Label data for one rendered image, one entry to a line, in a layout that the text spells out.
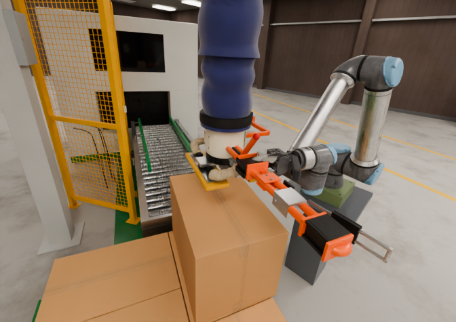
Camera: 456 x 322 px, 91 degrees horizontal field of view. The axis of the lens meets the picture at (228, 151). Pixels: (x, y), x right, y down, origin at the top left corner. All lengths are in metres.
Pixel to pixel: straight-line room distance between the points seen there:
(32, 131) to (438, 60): 10.05
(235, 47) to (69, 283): 1.31
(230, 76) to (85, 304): 1.17
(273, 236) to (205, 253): 0.28
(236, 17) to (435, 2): 9.60
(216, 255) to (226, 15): 0.82
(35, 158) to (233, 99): 1.65
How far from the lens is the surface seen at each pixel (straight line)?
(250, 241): 0.94
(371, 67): 1.20
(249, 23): 0.85
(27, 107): 2.03
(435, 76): 10.07
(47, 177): 2.21
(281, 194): 0.64
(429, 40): 10.12
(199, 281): 0.98
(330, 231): 0.56
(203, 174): 0.95
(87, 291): 1.42
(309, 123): 1.11
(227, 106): 0.85
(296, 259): 2.04
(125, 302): 1.32
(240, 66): 0.85
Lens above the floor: 1.61
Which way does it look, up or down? 24 degrees down
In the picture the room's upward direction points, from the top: 3 degrees clockwise
